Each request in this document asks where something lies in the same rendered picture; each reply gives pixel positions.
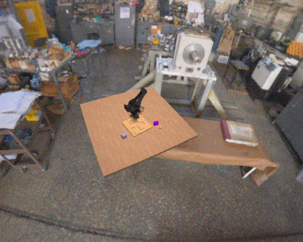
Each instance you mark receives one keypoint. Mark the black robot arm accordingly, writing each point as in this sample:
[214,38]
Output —
[136,101]

